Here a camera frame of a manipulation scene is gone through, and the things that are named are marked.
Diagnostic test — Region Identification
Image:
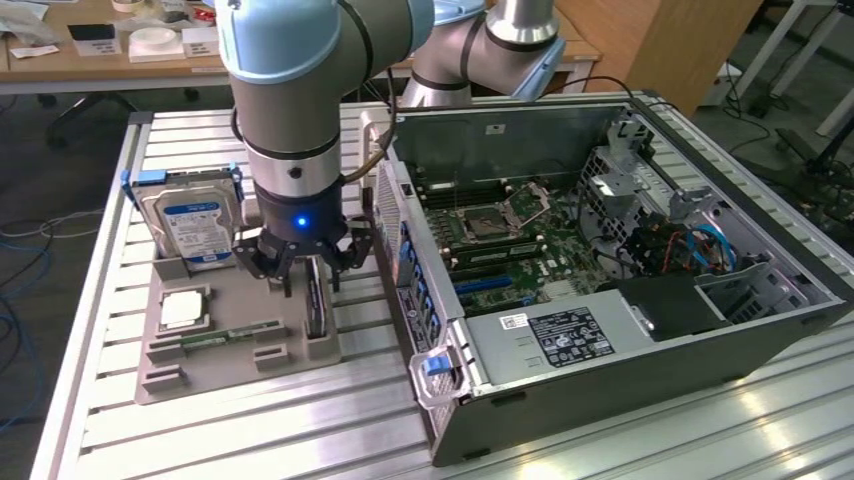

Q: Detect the wooden cabinet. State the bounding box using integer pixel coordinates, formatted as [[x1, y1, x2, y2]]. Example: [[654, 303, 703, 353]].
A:
[[552, 0, 766, 117]]

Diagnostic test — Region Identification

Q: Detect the blue floor cable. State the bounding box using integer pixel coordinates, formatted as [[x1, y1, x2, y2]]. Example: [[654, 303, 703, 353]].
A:
[[0, 233, 56, 431]]

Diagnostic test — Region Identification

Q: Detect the black chair base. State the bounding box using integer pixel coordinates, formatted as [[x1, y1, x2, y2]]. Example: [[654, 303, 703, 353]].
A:
[[35, 88, 203, 149]]

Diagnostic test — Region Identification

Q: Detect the hard disk with blue label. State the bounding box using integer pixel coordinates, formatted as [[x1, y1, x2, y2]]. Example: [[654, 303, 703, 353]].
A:
[[131, 172, 239, 274]]

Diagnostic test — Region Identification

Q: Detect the grey parts rack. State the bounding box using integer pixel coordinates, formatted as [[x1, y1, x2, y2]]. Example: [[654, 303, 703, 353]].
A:
[[132, 199, 344, 408]]

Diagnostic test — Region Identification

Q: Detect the CPU socket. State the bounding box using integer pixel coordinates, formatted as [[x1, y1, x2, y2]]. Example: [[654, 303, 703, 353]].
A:
[[459, 181, 536, 242]]

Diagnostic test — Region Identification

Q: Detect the blue disk wire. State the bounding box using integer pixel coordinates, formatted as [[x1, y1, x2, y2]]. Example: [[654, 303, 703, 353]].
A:
[[689, 224, 739, 274]]

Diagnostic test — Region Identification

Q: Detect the grey power supply unit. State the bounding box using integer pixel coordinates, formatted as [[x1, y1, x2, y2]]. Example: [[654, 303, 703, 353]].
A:
[[462, 291, 653, 389]]

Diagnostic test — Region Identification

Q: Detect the silver CPU chip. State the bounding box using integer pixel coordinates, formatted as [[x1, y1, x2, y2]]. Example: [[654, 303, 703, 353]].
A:
[[159, 293, 205, 329]]

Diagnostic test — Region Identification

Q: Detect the green RAM stick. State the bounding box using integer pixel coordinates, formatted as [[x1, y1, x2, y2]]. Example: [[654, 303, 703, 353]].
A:
[[180, 322, 283, 349]]

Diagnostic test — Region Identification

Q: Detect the small white box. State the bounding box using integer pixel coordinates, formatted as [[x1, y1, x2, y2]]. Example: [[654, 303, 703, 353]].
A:
[[180, 26, 223, 58]]

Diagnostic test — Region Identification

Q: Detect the blue case latch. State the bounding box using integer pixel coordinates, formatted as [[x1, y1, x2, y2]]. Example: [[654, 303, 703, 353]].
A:
[[423, 351, 463, 377]]

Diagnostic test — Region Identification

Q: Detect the metal disk bay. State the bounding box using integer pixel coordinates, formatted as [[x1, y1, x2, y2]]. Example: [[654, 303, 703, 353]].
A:
[[579, 144, 677, 242]]

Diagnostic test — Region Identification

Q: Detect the white table frame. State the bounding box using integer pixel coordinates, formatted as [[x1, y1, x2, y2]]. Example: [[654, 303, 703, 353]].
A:
[[729, 0, 854, 137]]

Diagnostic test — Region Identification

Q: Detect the brown gripper cable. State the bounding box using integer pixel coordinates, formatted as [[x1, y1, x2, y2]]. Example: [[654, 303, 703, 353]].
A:
[[338, 142, 396, 182]]

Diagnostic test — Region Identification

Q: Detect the orange wire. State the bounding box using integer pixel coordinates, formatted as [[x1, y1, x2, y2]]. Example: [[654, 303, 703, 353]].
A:
[[657, 229, 690, 267]]

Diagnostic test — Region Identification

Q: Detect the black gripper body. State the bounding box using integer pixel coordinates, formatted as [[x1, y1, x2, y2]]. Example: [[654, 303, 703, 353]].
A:
[[255, 181, 351, 257]]

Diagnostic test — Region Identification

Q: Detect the installed black RAM stick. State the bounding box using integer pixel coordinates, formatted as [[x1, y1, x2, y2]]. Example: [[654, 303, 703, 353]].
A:
[[455, 241, 543, 264]]

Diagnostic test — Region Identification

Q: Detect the wooden desk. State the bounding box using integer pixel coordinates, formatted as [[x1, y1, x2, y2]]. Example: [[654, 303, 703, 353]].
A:
[[0, 0, 603, 97]]

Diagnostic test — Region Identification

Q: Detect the white box with tape roll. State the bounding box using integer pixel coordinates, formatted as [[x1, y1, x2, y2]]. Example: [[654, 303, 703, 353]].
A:
[[125, 26, 185, 64]]

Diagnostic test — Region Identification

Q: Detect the blue expansion slot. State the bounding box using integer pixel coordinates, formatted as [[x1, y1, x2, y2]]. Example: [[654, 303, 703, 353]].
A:
[[454, 274, 526, 297]]

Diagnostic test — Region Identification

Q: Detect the black cable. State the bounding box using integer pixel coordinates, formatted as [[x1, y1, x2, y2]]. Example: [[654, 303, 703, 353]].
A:
[[546, 74, 677, 109]]

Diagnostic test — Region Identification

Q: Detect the green motherboard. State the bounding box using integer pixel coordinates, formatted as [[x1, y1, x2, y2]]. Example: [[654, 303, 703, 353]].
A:
[[416, 169, 602, 319]]

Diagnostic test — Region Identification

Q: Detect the graphics card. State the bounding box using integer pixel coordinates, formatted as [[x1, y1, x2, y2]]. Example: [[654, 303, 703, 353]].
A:
[[303, 254, 334, 337]]

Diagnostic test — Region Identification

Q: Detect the black and white box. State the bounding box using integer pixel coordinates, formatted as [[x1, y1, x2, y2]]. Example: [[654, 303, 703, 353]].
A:
[[67, 23, 123, 58]]

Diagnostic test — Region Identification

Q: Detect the open black PC case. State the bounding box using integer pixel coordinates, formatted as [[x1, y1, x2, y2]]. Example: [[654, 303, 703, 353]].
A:
[[359, 90, 847, 469]]

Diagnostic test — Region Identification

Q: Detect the blue plastic disk caddy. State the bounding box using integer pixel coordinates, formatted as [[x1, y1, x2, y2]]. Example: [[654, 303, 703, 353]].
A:
[[121, 162, 243, 211]]

